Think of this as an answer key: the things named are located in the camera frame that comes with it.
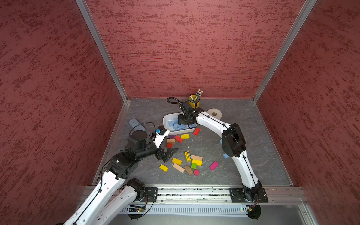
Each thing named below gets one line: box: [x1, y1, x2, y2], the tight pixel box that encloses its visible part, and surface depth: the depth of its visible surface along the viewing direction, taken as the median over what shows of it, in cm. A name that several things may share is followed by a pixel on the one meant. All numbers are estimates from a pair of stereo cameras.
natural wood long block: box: [172, 163, 186, 173], surface depth 85 cm
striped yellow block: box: [184, 150, 192, 163], surface depth 88 cm
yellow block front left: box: [159, 164, 169, 173], surface depth 85 cm
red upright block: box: [193, 127, 202, 136], surface depth 102 cm
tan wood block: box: [190, 154, 203, 162], surface depth 89 cm
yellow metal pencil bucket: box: [187, 94, 201, 109], surface depth 109 cm
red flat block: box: [174, 135, 184, 144], surface depth 97 cm
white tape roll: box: [206, 108, 223, 120], surface depth 113 cm
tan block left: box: [166, 138, 176, 143], surface depth 94 cm
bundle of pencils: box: [193, 88, 204, 103], surface depth 105 cm
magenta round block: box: [193, 169, 200, 177], surface depth 83 cm
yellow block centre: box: [171, 157, 183, 166], surface depth 87 cm
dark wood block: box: [184, 165, 194, 176], surface depth 83 cm
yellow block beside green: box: [192, 159, 203, 167], surface depth 87 cm
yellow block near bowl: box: [180, 133, 190, 140], surface depth 99 cm
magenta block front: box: [209, 160, 219, 172], surface depth 87 cm
